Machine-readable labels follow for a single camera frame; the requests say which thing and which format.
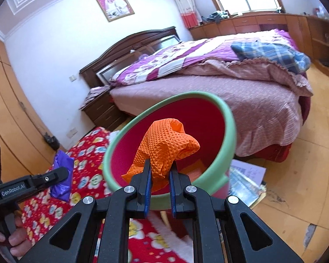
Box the blue plaid cloth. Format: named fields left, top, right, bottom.
left=231, top=41, right=311, bottom=74

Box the light wooden wardrobe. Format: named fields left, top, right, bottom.
left=0, top=31, right=61, bottom=181

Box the pink patterned cloth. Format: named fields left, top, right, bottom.
left=79, top=85, right=112, bottom=110

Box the pink ruffled checked blanket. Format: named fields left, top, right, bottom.
left=178, top=57, right=314, bottom=98

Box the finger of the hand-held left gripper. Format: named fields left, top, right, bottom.
left=30, top=167, right=69, bottom=189

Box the red bucket with green rim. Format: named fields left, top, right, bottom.
left=103, top=91, right=236, bottom=211

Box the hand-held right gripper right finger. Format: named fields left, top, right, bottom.
left=168, top=167, right=305, bottom=263

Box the purple floral quilt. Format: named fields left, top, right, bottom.
left=111, top=29, right=294, bottom=82

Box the red smiley flower blanket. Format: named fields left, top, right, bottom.
left=20, top=126, right=198, bottom=263

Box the purple plastic wrapper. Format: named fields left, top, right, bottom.
left=50, top=150, right=75, bottom=202

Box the dark wooden headboard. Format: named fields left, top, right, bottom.
left=79, top=27, right=181, bottom=88

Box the white and red curtain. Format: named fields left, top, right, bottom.
left=172, top=0, right=201, bottom=28

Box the wooden window cabinet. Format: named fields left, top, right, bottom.
left=189, top=12, right=329, bottom=82

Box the black charger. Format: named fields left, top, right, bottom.
left=43, top=133, right=60, bottom=151

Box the bed with pink sheet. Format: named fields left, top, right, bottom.
left=110, top=74, right=311, bottom=162

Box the pile of dark clothes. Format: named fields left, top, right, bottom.
left=208, top=10, right=231, bottom=24

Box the stack of magazines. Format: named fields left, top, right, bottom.
left=227, top=159, right=268, bottom=208

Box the orange waffle cloth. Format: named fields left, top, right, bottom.
left=121, top=118, right=200, bottom=194

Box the person's left hand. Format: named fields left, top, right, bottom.
left=0, top=216, right=35, bottom=257

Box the framed wall picture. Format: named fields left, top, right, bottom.
left=95, top=0, right=135, bottom=22

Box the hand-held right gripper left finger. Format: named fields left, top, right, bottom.
left=18, top=159, right=152, bottom=263

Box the dark wooden nightstand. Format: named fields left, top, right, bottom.
left=81, top=88, right=127, bottom=132

